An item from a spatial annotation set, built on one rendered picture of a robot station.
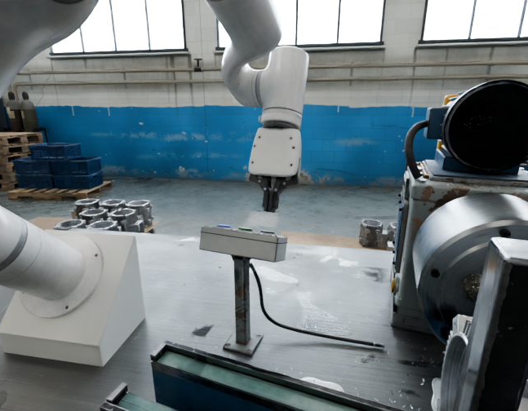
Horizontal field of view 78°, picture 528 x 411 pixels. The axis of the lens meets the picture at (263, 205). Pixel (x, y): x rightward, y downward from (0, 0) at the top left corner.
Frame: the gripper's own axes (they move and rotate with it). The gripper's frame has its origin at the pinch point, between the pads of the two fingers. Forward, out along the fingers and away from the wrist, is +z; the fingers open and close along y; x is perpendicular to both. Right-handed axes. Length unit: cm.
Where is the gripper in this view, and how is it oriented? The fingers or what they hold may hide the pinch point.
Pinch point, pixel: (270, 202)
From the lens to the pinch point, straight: 67.0
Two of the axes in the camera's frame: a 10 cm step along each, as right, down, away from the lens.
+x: 3.3, 0.9, 9.4
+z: -1.3, 9.9, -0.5
